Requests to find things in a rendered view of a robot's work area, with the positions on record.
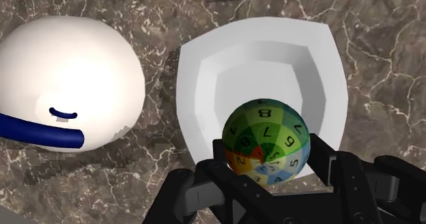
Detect multicoloured numbered ball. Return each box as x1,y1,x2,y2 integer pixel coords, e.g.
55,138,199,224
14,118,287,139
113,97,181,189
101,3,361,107
221,98,311,187

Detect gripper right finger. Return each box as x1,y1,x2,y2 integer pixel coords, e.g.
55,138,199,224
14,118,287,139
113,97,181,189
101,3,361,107
307,132,426,224

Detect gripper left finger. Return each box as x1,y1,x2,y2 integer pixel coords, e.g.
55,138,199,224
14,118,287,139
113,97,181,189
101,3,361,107
143,138,277,224

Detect white round pot blue handle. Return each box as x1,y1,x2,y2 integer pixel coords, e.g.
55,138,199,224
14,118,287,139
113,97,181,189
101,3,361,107
0,15,146,153

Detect white square bowl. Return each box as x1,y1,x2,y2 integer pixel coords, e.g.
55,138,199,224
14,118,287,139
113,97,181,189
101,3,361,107
175,16,349,180

